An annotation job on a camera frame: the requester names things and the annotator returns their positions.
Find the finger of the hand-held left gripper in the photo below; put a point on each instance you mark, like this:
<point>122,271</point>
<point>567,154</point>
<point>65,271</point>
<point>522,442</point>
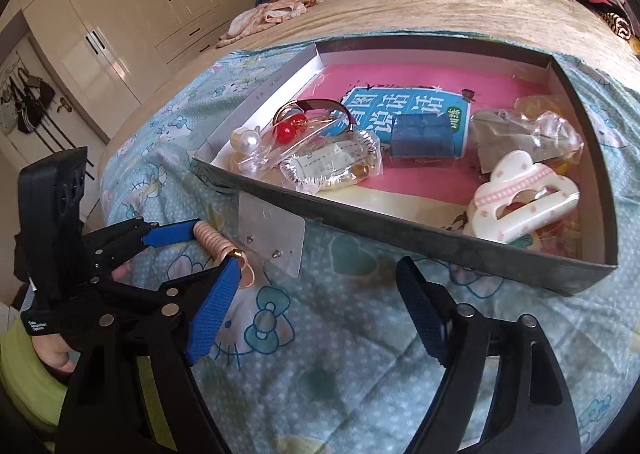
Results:
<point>155,291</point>
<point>170,234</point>

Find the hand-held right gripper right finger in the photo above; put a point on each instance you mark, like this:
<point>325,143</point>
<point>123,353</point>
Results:
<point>422,309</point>

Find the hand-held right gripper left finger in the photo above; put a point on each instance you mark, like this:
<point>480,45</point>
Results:
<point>215,304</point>

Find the grey cardboard box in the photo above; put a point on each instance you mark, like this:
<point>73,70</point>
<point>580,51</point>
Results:
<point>400,239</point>

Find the clear pearl hair claw clip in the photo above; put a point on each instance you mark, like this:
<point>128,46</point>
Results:
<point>246,143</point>

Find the red cherry earrings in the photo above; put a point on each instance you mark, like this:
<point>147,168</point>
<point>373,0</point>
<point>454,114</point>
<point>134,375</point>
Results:
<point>286,131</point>

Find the clear bag with grey card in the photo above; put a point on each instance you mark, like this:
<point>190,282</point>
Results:
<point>487,143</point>

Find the person's left forearm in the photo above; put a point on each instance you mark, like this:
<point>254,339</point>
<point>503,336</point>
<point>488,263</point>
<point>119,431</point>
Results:
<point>25,394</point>

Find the small blue jewelry box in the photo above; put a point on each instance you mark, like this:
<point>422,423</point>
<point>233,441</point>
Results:
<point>425,133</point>

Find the person's left hand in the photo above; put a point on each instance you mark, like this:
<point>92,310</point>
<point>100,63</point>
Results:
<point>52,354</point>

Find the white door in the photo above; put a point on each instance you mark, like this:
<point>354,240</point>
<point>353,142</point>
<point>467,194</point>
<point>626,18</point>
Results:
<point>75,133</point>

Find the clear stud earring card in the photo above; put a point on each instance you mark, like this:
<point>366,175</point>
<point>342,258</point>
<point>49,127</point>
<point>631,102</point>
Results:
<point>270,224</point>

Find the hanging bags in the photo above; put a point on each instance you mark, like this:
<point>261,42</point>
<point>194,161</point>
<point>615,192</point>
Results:
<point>30,103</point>

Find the cartoon cat print blanket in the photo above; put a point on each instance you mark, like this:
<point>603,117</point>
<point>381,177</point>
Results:
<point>325,359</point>

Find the white hair clip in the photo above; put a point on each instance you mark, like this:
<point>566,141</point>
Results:
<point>505,204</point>

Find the cream wardrobe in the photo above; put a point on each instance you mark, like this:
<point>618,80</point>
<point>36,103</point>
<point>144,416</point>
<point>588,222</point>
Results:
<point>150,8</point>

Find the peach garment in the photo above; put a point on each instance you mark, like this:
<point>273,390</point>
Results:
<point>270,13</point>

